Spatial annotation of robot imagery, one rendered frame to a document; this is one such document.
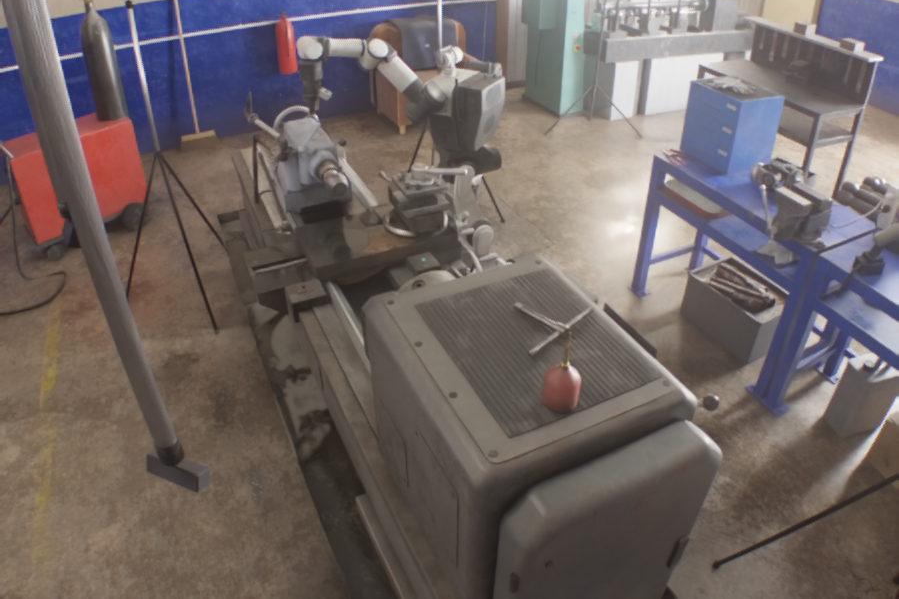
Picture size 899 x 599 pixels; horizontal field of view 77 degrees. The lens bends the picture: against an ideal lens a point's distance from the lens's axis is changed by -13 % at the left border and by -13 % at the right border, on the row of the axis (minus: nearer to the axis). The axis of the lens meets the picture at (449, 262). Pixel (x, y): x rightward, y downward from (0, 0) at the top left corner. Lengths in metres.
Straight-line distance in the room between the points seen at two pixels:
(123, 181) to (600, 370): 3.99
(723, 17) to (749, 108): 4.02
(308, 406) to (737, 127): 2.35
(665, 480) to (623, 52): 5.46
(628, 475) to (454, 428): 0.31
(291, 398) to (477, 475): 1.57
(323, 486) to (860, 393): 2.33
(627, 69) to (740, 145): 3.14
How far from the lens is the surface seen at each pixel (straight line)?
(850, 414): 3.30
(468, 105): 2.65
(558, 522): 1.10
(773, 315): 3.50
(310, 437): 2.42
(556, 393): 1.14
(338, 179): 2.47
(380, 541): 2.04
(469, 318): 1.36
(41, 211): 4.69
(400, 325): 1.35
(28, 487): 3.25
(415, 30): 5.97
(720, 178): 3.38
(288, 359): 2.75
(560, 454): 1.14
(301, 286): 2.31
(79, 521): 3.00
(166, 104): 6.14
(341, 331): 2.16
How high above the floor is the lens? 2.18
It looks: 33 degrees down
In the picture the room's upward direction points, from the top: straight up
